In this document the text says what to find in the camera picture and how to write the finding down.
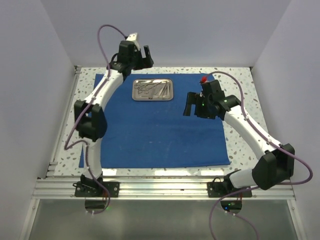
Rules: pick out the steel tweezers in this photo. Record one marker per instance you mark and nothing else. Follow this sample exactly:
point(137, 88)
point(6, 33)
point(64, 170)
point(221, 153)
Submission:
point(166, 91)

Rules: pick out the blue surgical cloth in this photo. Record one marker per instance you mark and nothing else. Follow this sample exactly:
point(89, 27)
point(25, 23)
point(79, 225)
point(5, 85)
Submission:
point(155, 134)

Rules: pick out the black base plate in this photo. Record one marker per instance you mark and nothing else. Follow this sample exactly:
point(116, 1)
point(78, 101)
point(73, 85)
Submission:
point(247, 190)
point(113, 188)

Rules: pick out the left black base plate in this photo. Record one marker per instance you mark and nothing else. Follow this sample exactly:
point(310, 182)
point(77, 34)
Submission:
point(113, 188)

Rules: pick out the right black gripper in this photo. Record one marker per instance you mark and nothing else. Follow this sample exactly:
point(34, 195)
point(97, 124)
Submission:
point(192, 99)

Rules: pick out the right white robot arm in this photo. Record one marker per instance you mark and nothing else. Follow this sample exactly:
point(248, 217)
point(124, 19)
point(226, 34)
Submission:
point(275, 160)

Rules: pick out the aluminium rail frame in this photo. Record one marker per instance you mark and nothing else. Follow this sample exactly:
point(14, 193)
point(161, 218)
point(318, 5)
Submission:
point(164, 203)

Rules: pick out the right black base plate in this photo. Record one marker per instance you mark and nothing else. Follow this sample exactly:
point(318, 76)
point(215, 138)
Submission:
point(247, 190)

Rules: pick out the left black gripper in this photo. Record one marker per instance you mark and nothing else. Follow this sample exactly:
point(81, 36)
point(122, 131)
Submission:
point(142, 65)

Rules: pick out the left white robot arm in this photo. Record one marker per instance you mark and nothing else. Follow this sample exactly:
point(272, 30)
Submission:
point(90, 120)

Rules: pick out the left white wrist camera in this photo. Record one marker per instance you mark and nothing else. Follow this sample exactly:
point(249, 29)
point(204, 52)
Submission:
point(134, 37)

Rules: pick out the steel instrument tray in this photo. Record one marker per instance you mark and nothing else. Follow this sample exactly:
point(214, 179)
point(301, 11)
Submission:
point(144, 97)

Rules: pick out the steel surgical scissors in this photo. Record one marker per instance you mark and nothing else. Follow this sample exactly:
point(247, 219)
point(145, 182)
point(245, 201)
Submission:
point(144, 86)

